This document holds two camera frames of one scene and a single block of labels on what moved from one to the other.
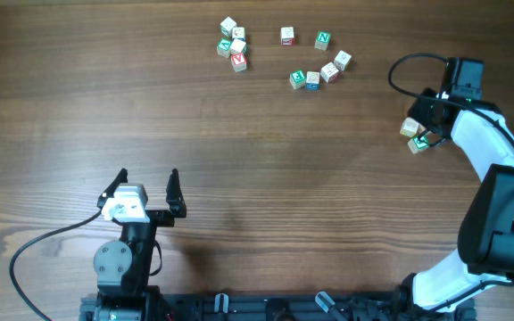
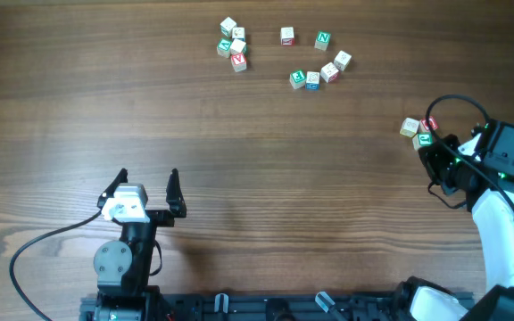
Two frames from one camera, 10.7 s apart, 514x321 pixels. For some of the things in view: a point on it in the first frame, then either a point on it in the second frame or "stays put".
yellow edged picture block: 342,60 stays put
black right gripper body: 422,110 → 445,167
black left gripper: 157,216 stays put
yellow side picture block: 410,127 stays put
